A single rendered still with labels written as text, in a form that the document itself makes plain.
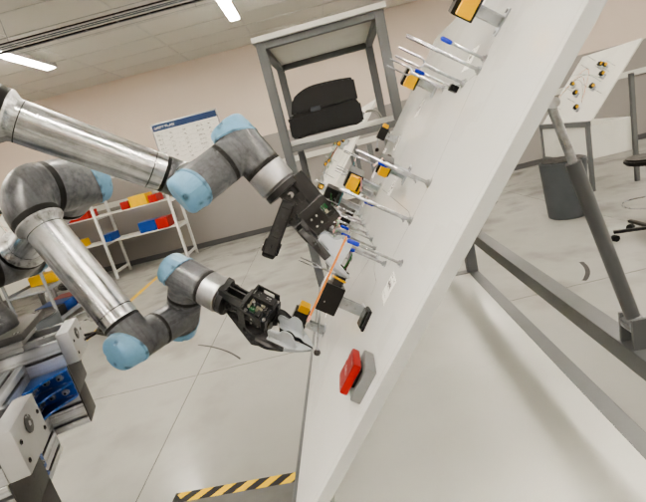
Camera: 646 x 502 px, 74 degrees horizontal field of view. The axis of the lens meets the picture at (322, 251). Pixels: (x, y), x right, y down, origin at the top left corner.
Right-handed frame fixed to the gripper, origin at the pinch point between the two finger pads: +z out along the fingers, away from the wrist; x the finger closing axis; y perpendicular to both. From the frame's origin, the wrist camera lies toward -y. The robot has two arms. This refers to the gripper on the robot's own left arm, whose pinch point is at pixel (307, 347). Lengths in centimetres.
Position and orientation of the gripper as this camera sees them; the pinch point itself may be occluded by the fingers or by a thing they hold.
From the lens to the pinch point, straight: 87.5
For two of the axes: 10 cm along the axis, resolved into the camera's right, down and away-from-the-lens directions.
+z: 8.7, 4.1, -2.7
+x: 4.9, -6.3, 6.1
